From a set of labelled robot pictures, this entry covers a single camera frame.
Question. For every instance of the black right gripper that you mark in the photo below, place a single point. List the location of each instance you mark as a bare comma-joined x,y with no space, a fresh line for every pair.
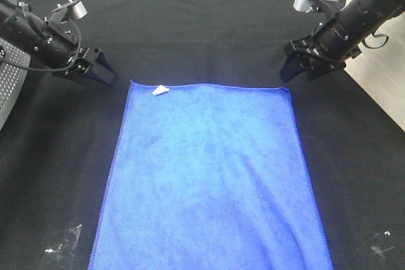
324,51

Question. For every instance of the grey perforated basket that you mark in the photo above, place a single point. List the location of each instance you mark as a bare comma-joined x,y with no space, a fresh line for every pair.
12,78

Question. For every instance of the white towel label tag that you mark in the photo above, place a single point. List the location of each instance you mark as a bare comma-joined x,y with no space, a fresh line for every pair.
161,89

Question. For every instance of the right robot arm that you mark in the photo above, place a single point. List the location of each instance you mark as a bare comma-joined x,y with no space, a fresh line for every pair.
373,14

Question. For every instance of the clear tape strip right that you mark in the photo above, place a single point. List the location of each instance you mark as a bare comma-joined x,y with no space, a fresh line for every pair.
380,245

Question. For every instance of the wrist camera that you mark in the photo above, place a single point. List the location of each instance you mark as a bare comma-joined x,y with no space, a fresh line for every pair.
328,7
71,10

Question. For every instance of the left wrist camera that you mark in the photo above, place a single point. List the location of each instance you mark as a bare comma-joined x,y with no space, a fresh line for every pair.
71,10

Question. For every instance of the clear tape strip left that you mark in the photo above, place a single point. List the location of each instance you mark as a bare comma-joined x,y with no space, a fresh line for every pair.
59,254

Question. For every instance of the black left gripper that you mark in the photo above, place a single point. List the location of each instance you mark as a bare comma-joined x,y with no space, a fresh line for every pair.
62,53

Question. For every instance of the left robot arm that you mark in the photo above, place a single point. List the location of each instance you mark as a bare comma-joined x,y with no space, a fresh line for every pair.
17,26

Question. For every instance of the blue microfibre towel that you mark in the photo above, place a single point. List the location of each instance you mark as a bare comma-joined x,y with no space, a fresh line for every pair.
209,177

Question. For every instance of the white slotted storage bin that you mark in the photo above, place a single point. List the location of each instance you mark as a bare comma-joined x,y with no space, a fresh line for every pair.
379,69

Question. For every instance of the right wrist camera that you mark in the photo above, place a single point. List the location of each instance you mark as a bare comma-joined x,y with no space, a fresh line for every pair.
328,7

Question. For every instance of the clear tape strip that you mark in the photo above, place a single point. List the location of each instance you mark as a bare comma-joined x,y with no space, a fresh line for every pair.
59,254
380,245

